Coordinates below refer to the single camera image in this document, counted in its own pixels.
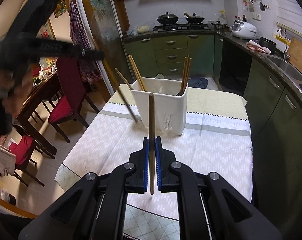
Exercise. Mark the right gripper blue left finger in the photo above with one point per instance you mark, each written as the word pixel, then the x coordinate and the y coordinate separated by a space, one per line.
pixel 146 162

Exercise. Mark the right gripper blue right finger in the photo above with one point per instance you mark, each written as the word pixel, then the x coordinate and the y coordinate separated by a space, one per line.
pixel 158 146

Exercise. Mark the brown wooden chopstick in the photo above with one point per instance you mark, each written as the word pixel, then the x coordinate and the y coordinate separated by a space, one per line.
pixel 152 141

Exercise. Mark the chopsticks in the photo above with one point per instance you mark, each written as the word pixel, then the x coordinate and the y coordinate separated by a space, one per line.
pixel 185 75
pixel 137 75

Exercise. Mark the long light wooden chopstick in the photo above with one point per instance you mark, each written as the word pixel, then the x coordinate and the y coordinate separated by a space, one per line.
pixel 114 83

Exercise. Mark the steel kitchen sink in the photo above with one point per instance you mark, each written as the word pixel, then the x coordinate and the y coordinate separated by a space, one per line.
pixel 292 72

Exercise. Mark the person's left hand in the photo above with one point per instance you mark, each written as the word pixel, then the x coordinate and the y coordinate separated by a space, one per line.
pixel 14 102

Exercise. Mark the white plastic utensil holder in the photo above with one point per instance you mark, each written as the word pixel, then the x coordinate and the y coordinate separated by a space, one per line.
pixel 170 109

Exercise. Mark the dark wooden dining table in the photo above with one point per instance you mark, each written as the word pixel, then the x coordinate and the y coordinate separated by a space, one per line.
pixel 45 90

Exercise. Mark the red upholstered dining chair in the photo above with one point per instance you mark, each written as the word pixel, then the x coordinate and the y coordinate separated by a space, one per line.
pixel 74 94

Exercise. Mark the blue cloth on floor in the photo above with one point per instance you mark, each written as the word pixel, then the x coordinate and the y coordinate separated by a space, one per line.
pixel 198 82

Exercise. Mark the purple checked apron hanging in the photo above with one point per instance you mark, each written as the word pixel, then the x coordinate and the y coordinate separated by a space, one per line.
pixel 88 69

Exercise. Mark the gas stove top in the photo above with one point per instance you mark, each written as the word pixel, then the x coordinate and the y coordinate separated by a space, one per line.
pixel 186 26

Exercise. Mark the plastic bag on counter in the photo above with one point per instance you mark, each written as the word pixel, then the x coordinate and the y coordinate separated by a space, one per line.
pixel 141 29

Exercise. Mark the black wok left burner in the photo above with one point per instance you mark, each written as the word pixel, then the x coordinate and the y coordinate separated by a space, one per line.
pixel 167 18

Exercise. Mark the black wok burner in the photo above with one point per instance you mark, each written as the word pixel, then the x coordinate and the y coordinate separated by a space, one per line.
pixel 167 18
pixel 193 19

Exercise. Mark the black wok right burner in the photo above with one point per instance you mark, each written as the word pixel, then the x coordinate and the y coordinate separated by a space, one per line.
pixel 193 19

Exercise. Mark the small steel pot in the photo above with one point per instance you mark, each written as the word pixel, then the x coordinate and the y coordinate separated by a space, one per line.
pixel 218 25

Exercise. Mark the pink dish cloth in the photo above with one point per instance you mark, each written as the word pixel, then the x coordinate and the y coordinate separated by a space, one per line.
pixel 254 46

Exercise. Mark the white rice cooker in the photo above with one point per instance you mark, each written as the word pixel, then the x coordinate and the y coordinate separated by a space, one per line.
pixel 244 30

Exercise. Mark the black pot on counter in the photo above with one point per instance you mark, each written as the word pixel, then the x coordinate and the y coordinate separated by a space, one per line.
pixel 265 42

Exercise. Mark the yellow sink rack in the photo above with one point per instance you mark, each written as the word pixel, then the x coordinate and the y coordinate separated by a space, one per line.
pixel 281 36

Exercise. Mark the wooden cutting board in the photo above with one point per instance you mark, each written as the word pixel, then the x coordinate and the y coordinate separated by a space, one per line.
pixel 295 53

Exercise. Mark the framed wall picture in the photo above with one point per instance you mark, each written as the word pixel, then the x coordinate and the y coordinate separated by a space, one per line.
pixel 60 9

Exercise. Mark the hanging kitchen utensils on wall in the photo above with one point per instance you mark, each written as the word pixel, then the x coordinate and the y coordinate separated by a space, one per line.
pixel 250 5

